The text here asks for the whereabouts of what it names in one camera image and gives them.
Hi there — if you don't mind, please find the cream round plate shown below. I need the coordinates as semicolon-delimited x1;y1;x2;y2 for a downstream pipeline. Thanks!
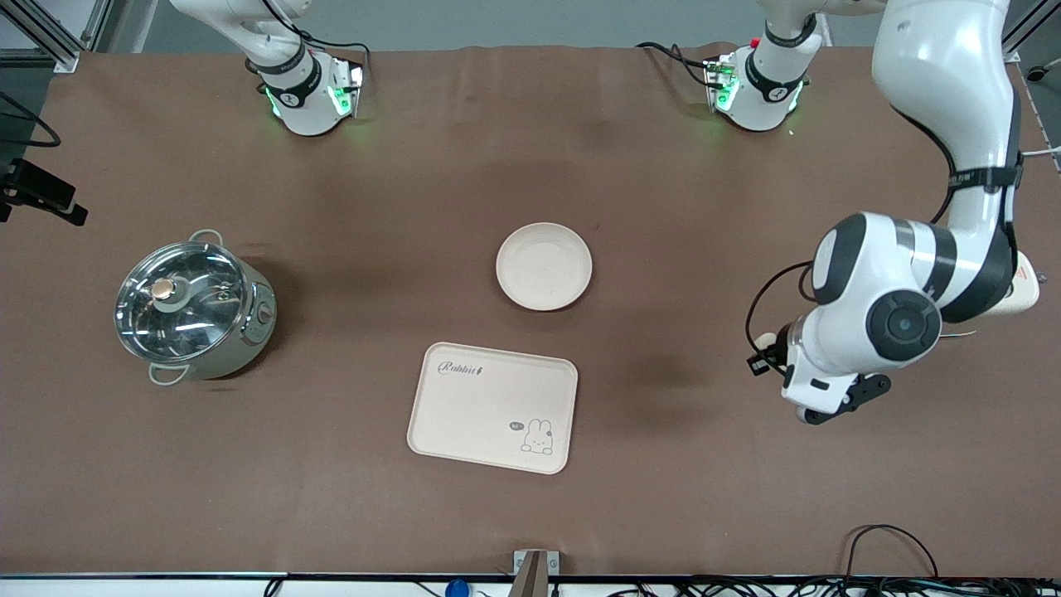
496;222;593;313

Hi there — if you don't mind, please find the glass pot lid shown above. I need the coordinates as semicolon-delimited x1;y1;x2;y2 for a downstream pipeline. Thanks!
114;240;250;366

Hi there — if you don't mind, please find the steel electric cooking pot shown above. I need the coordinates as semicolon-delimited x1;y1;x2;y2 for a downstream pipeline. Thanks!
114;230;279;387

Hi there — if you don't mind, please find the brown table cloth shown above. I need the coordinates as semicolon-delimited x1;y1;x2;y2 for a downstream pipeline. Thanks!
0;43;1061;578

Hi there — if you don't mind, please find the cream two-slot toaster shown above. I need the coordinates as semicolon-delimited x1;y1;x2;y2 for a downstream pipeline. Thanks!
941;250;1050;339

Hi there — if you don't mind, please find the cream rabbit print tray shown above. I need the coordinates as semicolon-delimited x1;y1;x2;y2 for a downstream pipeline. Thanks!
406;342;579;475

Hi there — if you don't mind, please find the metal base connector panel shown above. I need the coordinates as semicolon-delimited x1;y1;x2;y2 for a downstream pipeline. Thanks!
704;53;741;114

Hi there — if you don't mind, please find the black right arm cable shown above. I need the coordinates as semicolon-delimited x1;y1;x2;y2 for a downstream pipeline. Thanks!
0;90;62;149

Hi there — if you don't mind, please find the aluminium frame profile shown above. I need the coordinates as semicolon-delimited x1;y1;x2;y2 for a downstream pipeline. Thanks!
999;0;1061;64
0;0;113;74

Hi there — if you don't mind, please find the black looped cable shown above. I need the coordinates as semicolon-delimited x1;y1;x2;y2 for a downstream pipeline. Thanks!
844;524;940;581

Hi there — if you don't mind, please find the grey metal mount bracket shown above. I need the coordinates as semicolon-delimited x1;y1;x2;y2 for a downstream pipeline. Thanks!
512;550;560;597

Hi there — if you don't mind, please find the black base cable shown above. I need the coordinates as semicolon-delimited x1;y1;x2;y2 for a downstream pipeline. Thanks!
636;41;715;89
264;0;371;84

